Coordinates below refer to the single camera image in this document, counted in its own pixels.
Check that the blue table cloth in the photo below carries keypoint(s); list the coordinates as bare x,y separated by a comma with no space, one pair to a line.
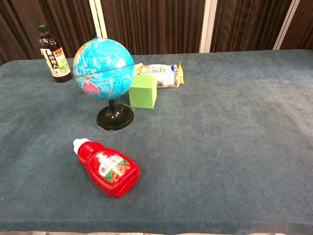
220,147

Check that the white yellow snack package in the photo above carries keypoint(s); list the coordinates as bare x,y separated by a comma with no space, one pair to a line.
167,76

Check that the red ketchup squeeze bottle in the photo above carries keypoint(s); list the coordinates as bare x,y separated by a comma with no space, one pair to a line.
110,171

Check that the white frame post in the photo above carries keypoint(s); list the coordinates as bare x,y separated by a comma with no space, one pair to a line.
97,17
207,24
286,24

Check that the green foam cube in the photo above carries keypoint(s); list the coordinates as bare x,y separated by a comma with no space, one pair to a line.
143,95

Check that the blue globe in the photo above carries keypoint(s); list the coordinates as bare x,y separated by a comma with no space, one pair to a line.
102,68

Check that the dark soy sauce bottle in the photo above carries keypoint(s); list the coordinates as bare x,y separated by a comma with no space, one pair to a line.
57,67

